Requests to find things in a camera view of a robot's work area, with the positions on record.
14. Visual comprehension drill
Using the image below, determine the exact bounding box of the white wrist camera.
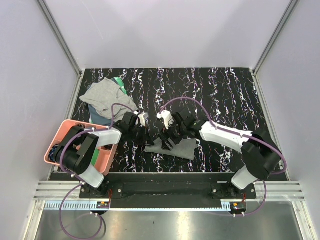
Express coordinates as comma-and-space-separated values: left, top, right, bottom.
156, 110, 174, 130
134, 111, 149, 127

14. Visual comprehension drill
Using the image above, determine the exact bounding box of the green packet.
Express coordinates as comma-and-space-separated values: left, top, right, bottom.
111, 76, 141, 121

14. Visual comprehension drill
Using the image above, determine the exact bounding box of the dark grey napkin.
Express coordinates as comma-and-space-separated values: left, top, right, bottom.
143, 137, 198, 161

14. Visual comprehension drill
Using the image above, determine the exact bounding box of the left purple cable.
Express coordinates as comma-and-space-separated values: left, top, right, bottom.
59, 102, 136, 240

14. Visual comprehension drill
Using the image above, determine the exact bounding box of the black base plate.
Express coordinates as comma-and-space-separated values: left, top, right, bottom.
79, 172, 257, 211

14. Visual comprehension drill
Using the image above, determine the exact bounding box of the left aluminium frame post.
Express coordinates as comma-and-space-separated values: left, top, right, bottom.
36, 0, 85, 77

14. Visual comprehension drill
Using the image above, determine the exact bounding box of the black blue patterned object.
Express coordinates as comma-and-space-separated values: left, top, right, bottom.
48, 144, 59, 162

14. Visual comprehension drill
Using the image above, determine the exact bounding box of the dark blue cloth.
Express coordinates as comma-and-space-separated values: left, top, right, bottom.
88, 104, 112, 126

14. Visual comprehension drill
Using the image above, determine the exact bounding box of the right aluminium frame post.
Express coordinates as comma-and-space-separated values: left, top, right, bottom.
252, 0, 300, 75

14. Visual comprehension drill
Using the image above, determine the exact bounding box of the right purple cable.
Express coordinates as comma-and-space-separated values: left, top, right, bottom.
159, 96, 288, 217

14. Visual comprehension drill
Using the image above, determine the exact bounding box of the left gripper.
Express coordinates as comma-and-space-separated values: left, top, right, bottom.
129, 124, 155, 147

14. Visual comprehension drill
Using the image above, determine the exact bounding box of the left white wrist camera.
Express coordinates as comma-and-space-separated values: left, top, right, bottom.
134, 111, 149, 127

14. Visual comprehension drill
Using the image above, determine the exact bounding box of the purple cable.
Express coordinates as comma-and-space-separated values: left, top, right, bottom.
159, 96, 288, 217
59, 102, 136, 240

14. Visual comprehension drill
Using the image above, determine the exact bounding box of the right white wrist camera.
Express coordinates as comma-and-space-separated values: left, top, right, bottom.
156, 110, 174, 130

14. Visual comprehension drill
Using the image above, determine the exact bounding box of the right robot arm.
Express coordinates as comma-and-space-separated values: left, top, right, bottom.
157, 110, 282, 199

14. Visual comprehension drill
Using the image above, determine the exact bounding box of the pink divided tray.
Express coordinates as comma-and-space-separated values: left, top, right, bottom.
44, 119, 120, 176

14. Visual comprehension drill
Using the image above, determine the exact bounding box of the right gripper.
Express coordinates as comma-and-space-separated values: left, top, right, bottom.
157, 118, 187, 152

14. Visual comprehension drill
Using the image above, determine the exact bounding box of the light grey cloth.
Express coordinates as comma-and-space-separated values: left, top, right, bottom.
79, 78, 138, 119

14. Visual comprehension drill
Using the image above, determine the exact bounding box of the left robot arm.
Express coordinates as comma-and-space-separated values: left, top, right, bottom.
44, 112, 153, 198

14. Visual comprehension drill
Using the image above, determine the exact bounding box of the aluminium frame post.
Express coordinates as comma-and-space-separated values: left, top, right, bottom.
252, 0, 300, 75
36, 0, 85, 77

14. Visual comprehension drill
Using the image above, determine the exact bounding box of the green oval object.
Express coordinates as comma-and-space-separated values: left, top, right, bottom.
91, 149, 100, 166

